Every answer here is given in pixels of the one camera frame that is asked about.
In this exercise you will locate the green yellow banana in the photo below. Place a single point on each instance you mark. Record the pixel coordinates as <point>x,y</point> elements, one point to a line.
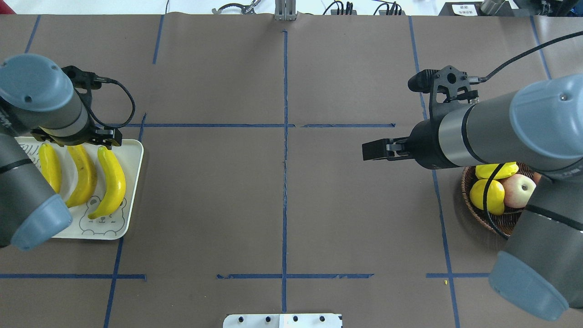
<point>115,184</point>

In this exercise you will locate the yellow lemon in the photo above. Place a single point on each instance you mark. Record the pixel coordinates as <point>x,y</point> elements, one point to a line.
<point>494,198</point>

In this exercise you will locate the large yellow banana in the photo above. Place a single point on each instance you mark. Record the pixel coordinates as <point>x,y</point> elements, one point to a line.
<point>86,176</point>

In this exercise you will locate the brown wicker basket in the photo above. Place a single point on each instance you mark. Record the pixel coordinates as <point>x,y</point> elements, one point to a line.
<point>506,222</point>

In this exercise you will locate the pale yellow pink apple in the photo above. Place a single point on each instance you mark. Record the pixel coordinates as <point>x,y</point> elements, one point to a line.
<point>518,190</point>

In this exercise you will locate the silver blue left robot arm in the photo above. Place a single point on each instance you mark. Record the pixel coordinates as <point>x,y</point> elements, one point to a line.
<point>53,104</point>

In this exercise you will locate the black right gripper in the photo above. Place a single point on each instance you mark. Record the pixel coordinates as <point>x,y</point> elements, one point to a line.
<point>424,146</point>

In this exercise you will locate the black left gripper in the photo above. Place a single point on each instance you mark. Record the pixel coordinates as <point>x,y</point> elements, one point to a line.
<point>107,135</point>

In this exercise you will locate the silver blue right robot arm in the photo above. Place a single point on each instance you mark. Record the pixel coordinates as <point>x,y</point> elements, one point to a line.
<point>526,148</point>

